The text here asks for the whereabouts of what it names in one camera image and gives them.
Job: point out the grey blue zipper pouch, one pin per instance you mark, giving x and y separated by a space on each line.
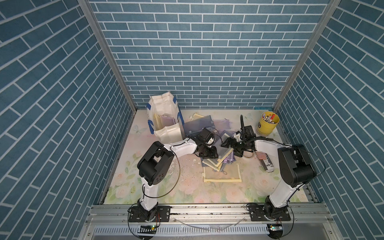
194 127

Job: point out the yellow trim mesh pouch top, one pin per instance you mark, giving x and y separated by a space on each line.
157 122

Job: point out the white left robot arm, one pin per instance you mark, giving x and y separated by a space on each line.
155 163

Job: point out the purple trim mesh pouch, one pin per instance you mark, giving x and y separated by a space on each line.
167 121

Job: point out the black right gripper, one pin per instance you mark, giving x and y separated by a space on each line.
233 141

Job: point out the aluminium front rail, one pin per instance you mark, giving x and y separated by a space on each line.
307 213

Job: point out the pale purple mesh pouch back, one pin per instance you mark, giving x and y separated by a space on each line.
222 125

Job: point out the yellow trim mesh pouch front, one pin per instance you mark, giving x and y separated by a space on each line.
230 174

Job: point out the yellow cup with markers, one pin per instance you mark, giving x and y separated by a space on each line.
267 123

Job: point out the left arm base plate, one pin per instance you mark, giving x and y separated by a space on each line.
137 214

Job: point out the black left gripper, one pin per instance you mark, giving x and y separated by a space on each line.
212 154

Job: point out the white canvas tote bag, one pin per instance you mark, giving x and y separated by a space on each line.
165 104

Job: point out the yellow trim mesh pouch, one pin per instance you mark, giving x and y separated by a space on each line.
230 174
157 122

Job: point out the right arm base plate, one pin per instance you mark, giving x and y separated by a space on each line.
267 212

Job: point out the striped flag drink can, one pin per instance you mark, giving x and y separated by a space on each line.
265 162

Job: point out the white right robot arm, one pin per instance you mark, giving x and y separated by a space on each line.
294 163

